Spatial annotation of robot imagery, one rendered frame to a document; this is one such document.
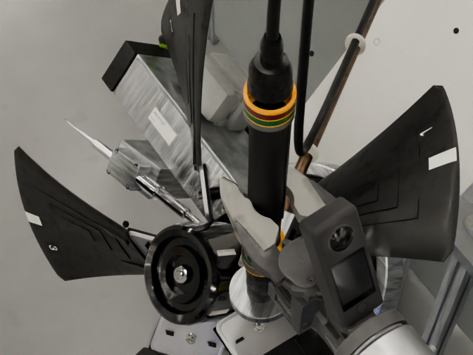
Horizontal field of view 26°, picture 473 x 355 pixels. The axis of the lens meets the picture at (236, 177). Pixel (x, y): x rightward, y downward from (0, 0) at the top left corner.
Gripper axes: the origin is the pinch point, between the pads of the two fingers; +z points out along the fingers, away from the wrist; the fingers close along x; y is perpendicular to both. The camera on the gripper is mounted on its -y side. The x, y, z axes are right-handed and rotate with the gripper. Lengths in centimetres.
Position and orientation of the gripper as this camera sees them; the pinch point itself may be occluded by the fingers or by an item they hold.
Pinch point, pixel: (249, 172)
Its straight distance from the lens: 97.1
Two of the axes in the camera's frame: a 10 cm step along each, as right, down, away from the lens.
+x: 8.4, -4.6, 2.9
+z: -5.5, -7.1, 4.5
